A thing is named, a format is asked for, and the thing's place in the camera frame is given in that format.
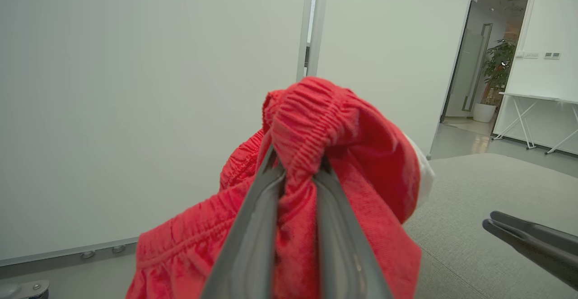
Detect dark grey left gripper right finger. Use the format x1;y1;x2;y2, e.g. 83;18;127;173
313;156;394;299

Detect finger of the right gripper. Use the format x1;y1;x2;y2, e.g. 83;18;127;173
489;210;578;252
482;219;578;291

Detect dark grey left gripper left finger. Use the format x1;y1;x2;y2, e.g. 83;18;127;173
200;147;287;299

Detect red shorts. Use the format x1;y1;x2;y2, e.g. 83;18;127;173
126;76;436;299

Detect grey fabric sofa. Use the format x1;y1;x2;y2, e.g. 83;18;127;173
402;153;578;299

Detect white plant pot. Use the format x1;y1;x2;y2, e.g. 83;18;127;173
472;103;497;123

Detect white folding table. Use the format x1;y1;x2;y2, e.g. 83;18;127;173
491;92;578;155

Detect green potted plant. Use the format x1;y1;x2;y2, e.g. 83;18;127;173
481;39;517;105

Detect white partition panel with knobs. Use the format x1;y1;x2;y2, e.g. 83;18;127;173
0;0;314;267

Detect frosted glass door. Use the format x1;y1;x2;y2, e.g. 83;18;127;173
445;23;493;119

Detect grey partition foot bracket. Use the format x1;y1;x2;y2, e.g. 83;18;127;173
0;280;50;298

